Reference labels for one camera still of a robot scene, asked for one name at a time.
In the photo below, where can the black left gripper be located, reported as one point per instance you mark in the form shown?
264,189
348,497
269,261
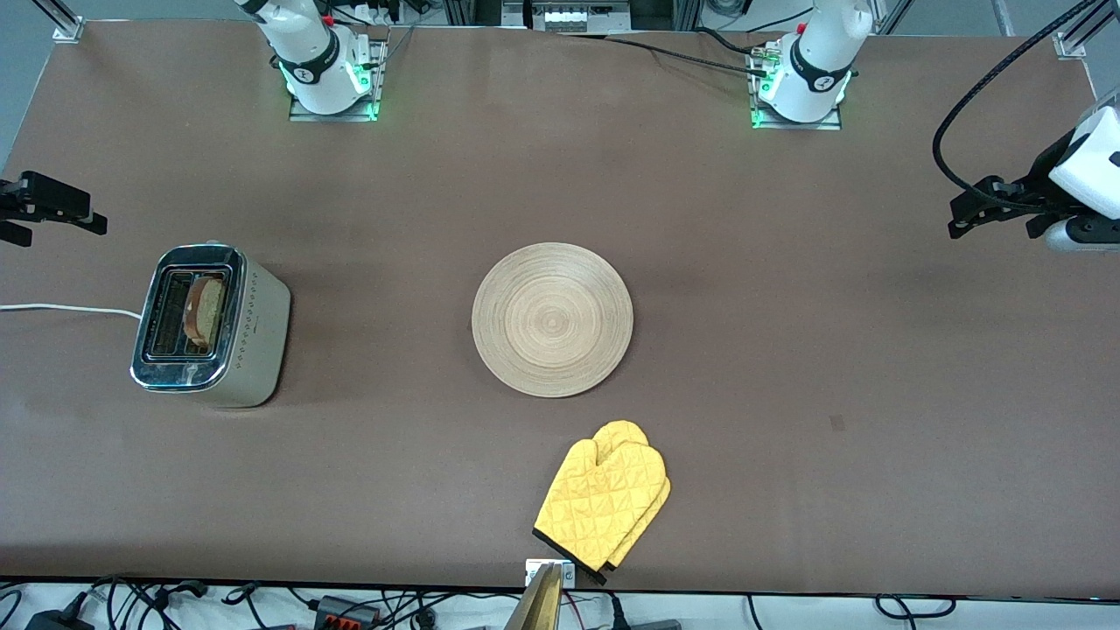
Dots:
1041,188

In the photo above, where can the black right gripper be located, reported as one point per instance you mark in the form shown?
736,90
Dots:
35,196

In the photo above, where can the brown bread slice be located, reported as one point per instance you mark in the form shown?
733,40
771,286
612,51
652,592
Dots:
206,311

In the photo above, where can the round wooden plate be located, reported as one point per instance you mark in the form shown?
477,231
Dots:
551,319

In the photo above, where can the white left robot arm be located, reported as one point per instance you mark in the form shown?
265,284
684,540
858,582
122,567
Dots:
814,79

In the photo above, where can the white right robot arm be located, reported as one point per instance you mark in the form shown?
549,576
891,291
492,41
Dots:
319,79

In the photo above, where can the silver two-slot toaster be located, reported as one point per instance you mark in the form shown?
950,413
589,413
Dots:
254,350

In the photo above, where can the black power adapter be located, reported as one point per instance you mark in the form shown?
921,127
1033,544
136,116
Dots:
57,623

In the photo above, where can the yellow quilted oven mitt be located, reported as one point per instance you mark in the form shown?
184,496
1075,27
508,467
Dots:
595,503
623,433

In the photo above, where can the grey power strip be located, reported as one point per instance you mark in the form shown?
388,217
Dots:
569,17

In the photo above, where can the red black connector block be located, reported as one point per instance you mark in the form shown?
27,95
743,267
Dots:
346,610

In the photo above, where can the aluminium frame corner bracket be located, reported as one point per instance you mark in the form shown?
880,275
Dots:
70,31
1069,45

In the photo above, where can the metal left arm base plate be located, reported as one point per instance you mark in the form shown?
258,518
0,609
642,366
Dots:
831,125

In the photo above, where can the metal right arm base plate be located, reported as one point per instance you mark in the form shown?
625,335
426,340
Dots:
302,114

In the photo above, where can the small metal stand bracket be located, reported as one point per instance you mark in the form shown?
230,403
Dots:
569,573

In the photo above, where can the gold camera stand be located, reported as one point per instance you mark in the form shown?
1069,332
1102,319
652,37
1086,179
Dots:
538,608

